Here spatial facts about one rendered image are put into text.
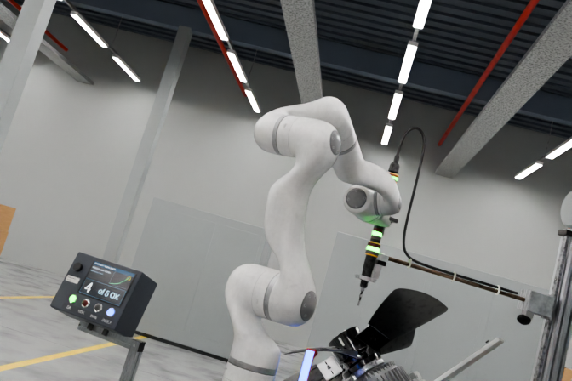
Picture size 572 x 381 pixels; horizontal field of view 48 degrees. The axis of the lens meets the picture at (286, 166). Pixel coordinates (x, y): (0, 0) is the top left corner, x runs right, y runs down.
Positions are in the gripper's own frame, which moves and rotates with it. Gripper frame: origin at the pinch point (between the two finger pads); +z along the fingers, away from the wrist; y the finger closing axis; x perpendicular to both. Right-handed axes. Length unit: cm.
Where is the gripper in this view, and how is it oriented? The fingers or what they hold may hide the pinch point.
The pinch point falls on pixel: (380, 219)
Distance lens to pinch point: 217.3
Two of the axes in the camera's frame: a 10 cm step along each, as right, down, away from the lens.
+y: 8.9, 1.9, -4.2
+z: 3.6, 2.7, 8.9
